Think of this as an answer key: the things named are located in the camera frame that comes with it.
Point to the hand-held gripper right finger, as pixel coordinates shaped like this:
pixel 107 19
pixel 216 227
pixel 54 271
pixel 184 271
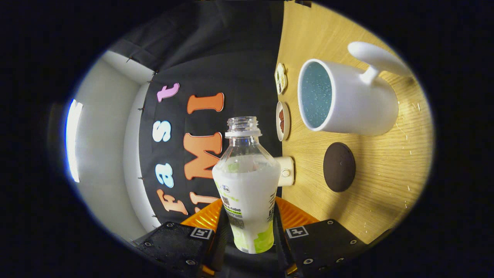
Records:
pixel 324 243

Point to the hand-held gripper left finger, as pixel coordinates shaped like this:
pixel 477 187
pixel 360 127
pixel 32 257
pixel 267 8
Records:
pixel 173 243

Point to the dark brown round coaster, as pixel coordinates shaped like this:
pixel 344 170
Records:
pixel 339 167

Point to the clear plastic juice bottle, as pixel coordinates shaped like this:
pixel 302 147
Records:
pixel 247 193

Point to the white cup blue inside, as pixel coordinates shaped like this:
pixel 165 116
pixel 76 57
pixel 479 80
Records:
pixel 359 104

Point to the white toaster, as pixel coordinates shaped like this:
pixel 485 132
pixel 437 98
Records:
pixel 286 172

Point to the wooden table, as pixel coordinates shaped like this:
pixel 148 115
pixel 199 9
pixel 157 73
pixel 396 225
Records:
pixel 386 173

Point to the round white plate brown food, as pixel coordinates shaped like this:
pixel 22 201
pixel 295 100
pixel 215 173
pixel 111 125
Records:
pixel 283 121

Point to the large ceiling light panel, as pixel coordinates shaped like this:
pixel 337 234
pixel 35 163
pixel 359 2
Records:
pixel 73 141

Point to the white tray with food pieces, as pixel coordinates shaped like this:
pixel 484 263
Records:
pixel 281 79

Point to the black backdrop cloth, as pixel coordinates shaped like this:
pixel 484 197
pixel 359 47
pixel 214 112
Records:
pixel 231 65

